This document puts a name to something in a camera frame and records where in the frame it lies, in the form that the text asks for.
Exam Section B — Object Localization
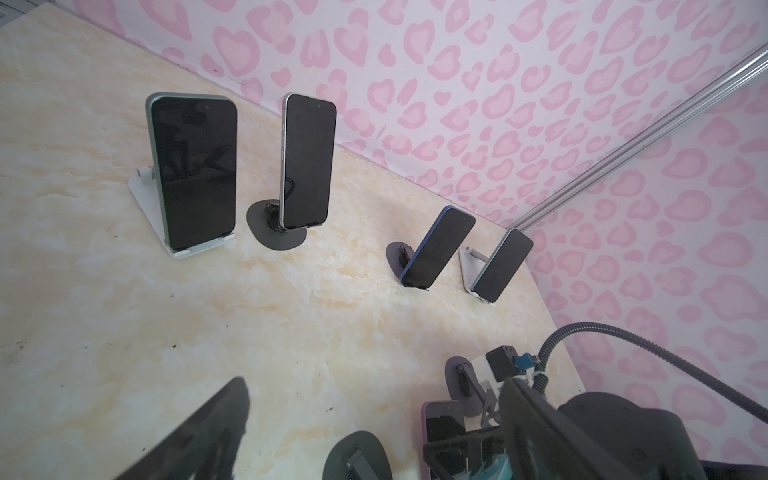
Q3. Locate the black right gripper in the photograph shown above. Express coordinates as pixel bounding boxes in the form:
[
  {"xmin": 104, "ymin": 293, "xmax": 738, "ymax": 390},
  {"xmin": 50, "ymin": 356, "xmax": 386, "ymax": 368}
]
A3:
[{"xmin": 422, "ymin": 427, "xmax": 510, "ymax": 479}]

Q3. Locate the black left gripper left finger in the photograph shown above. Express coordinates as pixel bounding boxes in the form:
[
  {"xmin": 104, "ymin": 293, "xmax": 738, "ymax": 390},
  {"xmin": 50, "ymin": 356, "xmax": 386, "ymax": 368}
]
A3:
[{"xmin": 118, "ymin": 377, "xmax": 250, "ymax": 479}]

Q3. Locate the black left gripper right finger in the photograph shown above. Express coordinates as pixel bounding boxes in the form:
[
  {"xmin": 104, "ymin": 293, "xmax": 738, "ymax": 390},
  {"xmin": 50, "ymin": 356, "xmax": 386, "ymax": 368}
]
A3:
[{"xmin": 500, "ymin": 379, "xmax": 636, "ymax": 479}]

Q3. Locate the green-edged smartphone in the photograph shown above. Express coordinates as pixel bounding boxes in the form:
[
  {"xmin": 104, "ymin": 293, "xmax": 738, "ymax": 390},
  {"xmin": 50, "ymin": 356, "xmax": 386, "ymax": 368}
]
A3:
[
  {"xmin": 468, "ymin": 229, "xmax": 534, "ymax": 303},
  {"xmin": 145, "ymin": 92, "xmax": 238, "ymax": 252}
]

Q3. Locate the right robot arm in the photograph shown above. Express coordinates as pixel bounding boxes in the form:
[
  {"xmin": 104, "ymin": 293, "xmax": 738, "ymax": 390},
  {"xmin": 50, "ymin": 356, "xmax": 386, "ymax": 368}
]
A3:
[{"xmin": 422, "ymin": 392, "xmax": 767, "ymax": 479}]

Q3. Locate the dark round front phone stand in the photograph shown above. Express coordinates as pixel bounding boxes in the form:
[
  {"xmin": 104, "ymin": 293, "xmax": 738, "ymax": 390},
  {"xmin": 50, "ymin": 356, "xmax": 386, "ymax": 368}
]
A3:
[{"xmin": 322, "ymin": 430, "xmax": 393, "ymax": 480}]

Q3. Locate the dark round phone stand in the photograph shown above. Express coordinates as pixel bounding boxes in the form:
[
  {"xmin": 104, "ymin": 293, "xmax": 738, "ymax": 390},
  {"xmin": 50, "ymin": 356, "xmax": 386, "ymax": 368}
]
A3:
[
  {"xmin": 322, "ymin": 430, "xmax": 393, "ymax": 480},
  {"xmin": 386, "ymin": 241, "xmax": 414, "ymax": 280}
]

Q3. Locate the white folding phone stand right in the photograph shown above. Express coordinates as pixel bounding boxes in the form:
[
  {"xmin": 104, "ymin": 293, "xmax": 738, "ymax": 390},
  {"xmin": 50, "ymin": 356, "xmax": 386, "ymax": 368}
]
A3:
[{"xmin": 458, "ymin": 247, "xmax": 489, "ymax": 297}]

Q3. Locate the white folding phone stand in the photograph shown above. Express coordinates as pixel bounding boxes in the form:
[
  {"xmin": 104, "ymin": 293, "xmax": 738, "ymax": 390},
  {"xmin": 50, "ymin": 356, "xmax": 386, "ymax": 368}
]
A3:
[
  {"xmin": 458, "ymin": 247, "xmax": 489, "ymax": 297},
  {"xmin": 127, "ymin": 166, "xmax": 236, "ymax": 260}
]

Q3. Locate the dark round phone stand centre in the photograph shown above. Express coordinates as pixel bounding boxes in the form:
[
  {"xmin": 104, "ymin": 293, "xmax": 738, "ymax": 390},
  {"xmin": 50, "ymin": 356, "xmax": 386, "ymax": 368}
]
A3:
[{"xmin": 386, "ymin": 241, "xmax": 414, "ymax": 280}]

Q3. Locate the dark round stand back left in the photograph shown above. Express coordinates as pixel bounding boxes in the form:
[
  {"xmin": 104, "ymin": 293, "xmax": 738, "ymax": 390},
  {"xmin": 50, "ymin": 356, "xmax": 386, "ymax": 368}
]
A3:
[{"xmin": 246, "ymin": 199, "xmax": 307, "ymax": 251}]

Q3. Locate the white folding phone stand left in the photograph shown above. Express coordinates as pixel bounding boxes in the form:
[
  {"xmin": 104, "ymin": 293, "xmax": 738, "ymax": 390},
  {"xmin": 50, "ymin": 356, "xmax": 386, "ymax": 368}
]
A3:
[{"xmin": 127, "ymin": 166, "xmax": 236, "ymax": 260}]

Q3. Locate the silver smartphone on round stand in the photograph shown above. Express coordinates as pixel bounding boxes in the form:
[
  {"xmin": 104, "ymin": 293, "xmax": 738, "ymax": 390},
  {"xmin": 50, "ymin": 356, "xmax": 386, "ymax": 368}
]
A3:
[{"xmin": 279, "ymin": 93, "xmax": 337, "ymax": 230}]

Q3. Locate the blue-edged smartphone centre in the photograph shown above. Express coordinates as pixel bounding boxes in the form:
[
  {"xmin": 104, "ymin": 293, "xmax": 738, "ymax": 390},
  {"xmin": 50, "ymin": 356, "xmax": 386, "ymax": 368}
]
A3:
[{"xmin": 398, "ymin": 206, "xmax": 476, "ymax": 290}]

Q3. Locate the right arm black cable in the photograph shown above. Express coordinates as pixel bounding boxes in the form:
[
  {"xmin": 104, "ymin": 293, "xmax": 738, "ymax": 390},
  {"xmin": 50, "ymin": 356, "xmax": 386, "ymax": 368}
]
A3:
[{"xmin": 535, "ymin": 322, "xmax": 768, "ymax": 426}]

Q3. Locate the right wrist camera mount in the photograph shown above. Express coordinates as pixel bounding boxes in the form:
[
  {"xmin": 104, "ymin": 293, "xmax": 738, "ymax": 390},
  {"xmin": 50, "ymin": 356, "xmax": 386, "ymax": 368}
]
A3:
[{"xmin": 471, "ymin": 345, "xmax": 535, "ymax": 385}]

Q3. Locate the aluminium frame post back right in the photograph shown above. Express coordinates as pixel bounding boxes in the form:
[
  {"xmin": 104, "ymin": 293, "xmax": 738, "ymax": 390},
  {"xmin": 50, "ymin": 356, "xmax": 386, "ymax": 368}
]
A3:
[{"xmin": 509, "ymin": 44, "xmax": 767, "ymax": 231}]

